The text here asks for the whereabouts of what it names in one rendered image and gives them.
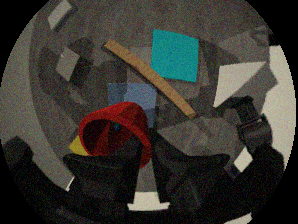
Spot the yellow block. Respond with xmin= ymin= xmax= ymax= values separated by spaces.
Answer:
xmin=68 ymin=136 xmax=89 ymax=156

